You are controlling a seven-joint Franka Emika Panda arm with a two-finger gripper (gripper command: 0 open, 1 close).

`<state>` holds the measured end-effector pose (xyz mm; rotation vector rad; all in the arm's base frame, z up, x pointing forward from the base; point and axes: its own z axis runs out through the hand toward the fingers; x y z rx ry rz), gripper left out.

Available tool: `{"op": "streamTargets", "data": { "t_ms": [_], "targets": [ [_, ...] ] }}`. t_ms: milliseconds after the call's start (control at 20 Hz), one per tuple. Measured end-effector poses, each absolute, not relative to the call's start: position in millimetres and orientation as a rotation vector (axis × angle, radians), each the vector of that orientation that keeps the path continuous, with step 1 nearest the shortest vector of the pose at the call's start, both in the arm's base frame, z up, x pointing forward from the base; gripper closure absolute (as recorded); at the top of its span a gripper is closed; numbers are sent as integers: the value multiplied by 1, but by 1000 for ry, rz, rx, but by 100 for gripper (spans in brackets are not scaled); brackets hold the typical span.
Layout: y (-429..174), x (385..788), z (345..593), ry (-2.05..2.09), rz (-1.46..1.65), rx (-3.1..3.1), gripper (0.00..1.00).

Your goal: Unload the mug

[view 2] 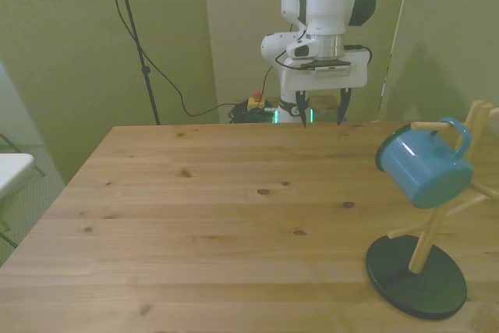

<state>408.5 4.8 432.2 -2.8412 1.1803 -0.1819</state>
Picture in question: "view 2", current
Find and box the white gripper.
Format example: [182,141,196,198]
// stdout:
[281,48,370,129]

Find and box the blue enamel mug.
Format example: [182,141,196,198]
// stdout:
[374,116,476,210]

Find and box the yellow emergency stop box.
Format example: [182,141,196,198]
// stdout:
[247,90,267,113]

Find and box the white folding table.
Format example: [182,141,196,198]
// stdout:
[0,133,47,250]

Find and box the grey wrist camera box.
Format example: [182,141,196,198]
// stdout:
[299,58,354,77]

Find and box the thin black stop-button cable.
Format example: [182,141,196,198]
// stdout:
[260,65,274,97]

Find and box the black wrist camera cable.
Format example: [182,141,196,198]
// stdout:
[344,44,373,65]

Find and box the coiled black cable bundle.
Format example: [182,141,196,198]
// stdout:
[228,101,276,125]

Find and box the long black stand cable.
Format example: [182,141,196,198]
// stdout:
[100,0,250,118]

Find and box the black camera stand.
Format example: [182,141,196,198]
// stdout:
[99,0,162,126]

